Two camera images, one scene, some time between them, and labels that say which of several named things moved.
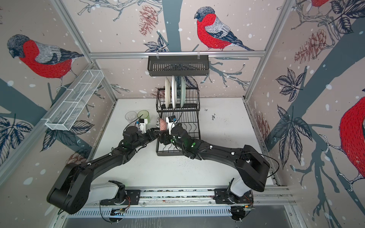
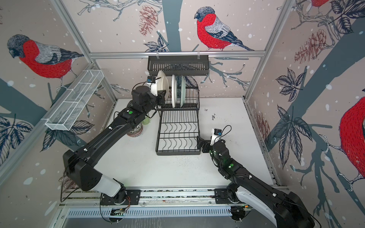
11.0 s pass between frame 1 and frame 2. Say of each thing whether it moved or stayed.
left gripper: moved
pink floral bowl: moved
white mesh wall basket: stayed
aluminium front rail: stayed
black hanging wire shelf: stayed
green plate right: stayed
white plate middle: stayed
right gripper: moved
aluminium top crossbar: stayed
